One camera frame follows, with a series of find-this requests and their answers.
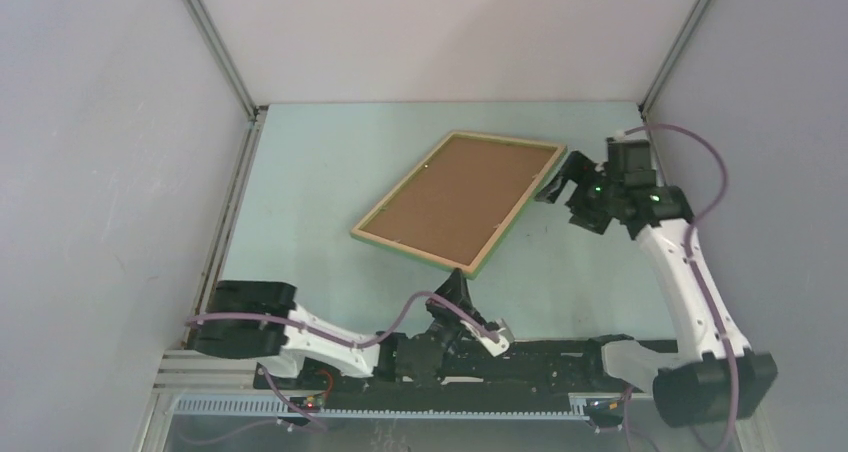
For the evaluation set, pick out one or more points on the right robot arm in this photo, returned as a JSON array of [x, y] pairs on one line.
[[715, 373]]

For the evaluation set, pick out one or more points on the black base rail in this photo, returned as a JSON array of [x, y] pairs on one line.
[[530, 376]]

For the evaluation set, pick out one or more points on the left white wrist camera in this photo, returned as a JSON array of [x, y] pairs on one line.
[[496, 337]]

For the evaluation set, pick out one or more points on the white cable duct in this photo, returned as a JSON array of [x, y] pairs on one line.
[[578, 408]]

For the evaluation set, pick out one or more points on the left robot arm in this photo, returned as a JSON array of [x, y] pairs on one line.
[[261, 320]]

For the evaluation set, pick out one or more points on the left aluminium corner post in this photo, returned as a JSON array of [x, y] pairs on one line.
[[204, 22]]

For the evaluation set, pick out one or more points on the right aluminium corner post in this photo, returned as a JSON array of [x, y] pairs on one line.
[[679, 45]]

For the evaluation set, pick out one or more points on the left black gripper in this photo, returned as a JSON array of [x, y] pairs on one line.
[[457, 289]]

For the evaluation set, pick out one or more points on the brown backing board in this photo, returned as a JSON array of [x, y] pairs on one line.
[[460, 197]]

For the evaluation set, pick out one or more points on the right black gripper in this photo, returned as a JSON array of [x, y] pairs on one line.
[[576, 167]]

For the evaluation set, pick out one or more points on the wooden picture frame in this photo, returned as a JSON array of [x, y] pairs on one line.
[[424, 253]]

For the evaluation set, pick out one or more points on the aluminium corner post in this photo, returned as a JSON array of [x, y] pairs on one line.
[[679, 45], [204, 22]]

